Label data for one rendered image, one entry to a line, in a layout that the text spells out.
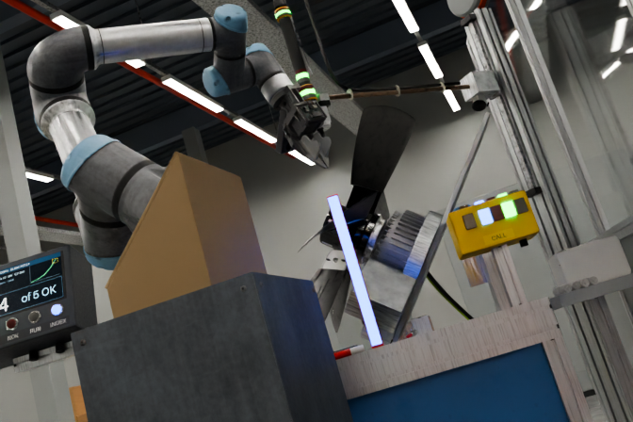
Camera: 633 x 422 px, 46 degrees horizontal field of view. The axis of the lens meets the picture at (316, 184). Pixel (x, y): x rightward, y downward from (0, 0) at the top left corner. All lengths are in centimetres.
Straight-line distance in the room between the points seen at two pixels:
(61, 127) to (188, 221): 57
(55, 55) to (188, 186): 60
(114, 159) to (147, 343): 34
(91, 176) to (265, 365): 47
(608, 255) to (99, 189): 133
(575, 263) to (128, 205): 124
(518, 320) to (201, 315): 70
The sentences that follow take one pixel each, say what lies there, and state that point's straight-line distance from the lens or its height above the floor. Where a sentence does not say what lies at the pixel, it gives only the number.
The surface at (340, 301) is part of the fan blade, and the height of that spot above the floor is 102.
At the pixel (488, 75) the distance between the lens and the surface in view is 240.
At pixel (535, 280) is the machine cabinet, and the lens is 734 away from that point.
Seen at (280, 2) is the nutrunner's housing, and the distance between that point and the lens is 214.
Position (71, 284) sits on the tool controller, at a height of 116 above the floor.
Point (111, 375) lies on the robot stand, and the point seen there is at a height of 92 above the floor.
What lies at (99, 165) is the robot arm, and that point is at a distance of 130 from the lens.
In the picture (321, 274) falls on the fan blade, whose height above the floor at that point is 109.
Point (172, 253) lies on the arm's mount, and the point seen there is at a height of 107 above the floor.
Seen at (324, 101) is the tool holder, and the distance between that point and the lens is 203.
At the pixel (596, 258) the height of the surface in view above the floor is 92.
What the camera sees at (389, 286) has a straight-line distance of 183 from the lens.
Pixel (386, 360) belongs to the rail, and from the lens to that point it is 152.
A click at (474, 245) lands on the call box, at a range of 151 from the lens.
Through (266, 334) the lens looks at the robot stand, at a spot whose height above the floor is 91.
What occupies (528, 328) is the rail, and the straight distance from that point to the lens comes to 154.
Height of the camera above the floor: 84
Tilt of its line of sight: 14 degrees up
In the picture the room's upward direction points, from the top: 17 degrees counter-clockwise
